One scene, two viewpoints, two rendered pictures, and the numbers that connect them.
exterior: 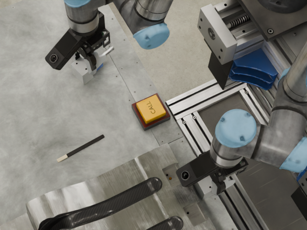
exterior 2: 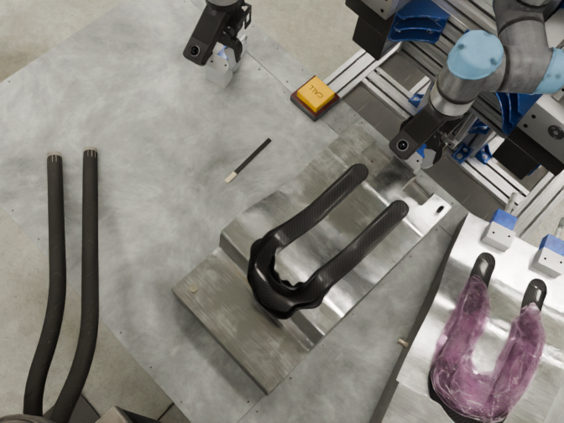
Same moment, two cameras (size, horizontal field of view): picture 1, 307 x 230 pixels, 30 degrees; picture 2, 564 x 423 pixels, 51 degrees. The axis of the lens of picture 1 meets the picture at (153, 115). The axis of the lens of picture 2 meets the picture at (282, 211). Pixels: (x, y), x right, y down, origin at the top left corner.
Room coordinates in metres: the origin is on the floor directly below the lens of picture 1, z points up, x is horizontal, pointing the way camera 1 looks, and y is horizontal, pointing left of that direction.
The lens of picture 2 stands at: (-0.03, 0.32, 1.94)
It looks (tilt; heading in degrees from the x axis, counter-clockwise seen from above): 68 degrees down; 338
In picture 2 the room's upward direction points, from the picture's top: 10 degrees clockwise
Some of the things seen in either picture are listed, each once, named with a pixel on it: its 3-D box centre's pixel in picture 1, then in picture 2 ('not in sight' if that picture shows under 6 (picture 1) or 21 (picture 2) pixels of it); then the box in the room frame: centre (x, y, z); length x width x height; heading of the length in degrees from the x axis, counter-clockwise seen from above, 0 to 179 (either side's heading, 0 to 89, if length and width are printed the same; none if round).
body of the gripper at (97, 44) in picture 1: (87, 32); (225, 11); (0.77, 0.18, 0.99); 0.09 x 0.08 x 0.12; 137
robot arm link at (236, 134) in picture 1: (235, 134); (471, 67); (0.46, -0.17, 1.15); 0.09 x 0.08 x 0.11; 76
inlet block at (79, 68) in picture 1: (95, 60); (230, 55); (0.78, 0.17, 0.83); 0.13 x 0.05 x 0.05; 137
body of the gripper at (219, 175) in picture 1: (225, 159); (441, 114); (0.46, -0.17, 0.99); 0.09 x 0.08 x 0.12; 121
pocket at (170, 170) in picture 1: (174, 176); (376, 159); (0.45, -0.06, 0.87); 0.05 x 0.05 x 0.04; 31
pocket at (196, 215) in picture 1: (195, 215); (415, 194); (0.36, -0.12, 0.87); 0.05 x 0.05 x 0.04; 31
